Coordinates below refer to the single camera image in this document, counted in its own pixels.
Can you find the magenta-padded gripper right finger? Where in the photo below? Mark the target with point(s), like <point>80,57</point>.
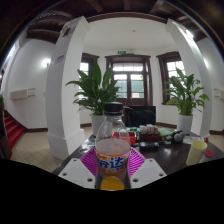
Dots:
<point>148,173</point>

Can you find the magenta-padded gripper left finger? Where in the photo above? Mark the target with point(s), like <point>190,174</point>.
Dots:
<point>75,173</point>

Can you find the orange soda plastic bottle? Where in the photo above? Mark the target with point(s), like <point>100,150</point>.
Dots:
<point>112,150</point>

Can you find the flat black device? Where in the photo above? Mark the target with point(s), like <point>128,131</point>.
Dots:
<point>149,145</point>

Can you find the red plastic box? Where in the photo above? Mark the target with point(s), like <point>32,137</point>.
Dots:
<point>132,137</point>

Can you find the dark tray of small jars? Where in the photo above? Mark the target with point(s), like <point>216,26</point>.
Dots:
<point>149,132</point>

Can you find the green notebook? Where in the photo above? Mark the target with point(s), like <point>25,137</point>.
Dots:
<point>165,132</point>

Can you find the grey-headed microphone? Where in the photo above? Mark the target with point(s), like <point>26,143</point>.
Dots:
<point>177,137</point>
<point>182,133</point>

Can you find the black office chair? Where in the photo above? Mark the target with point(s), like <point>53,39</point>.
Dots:
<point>140,116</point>

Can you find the flat round red coaster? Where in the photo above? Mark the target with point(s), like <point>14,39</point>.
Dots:
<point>209,153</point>

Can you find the red carpeted staircase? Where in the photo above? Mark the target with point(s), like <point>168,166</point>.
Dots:
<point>14,128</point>

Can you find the leafy plant in white pot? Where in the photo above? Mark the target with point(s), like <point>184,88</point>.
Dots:
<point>96,93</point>
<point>186,96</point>

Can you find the dark wooden double door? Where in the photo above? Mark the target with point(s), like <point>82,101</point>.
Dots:
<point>128,90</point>

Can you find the dark-framed window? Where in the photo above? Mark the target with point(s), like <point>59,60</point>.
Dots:
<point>171,66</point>
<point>86,65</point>

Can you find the green exit sign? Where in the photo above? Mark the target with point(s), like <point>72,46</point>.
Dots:
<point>122,52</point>

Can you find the bright pillar lamp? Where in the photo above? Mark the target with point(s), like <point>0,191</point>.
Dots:
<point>189,33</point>

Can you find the glowing wall lamp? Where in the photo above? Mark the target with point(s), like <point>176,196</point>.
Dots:
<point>205,63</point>
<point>46,62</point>

